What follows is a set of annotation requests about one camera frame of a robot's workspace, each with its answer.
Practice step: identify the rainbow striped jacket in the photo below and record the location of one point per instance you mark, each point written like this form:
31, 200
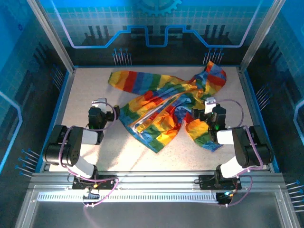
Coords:
156, 107

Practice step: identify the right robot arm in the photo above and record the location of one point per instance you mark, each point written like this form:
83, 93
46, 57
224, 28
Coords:
249, 147

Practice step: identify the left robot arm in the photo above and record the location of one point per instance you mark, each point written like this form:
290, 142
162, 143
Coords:
71, 147

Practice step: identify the black electronics box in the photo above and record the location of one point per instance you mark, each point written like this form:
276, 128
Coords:
224, 198

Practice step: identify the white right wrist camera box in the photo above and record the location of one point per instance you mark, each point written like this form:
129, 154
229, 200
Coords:
210, 104

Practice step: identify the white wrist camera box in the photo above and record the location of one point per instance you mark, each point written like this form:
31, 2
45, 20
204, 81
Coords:
99, 103
210, 104

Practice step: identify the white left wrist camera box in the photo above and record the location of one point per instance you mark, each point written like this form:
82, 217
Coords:
99, 103

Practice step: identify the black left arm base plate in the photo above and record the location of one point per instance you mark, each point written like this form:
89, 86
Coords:
104, 183

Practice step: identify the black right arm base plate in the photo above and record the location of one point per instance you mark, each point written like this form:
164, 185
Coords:
207, 181

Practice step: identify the aluminium mounting rail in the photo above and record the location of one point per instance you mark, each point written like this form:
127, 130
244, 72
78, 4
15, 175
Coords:
156, 178

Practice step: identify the aluminium frame post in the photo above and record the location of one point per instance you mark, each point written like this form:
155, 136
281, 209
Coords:
260, 35
51, 35

